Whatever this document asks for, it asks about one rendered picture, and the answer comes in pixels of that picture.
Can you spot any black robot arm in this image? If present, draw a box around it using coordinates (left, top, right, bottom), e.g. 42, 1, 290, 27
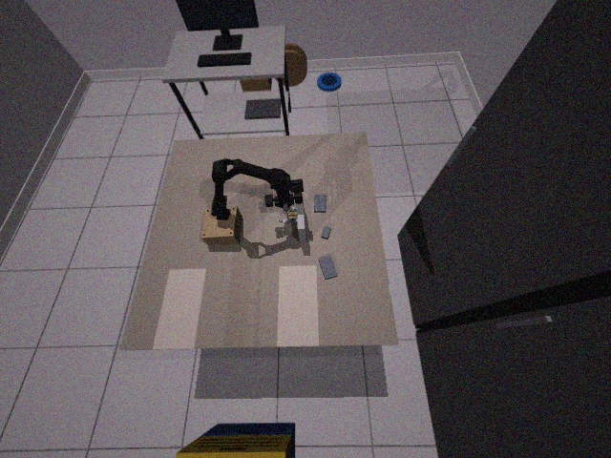
211, 158, 304, 220

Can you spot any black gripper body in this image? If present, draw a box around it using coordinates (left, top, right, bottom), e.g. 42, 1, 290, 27
264, 192, 303, 207

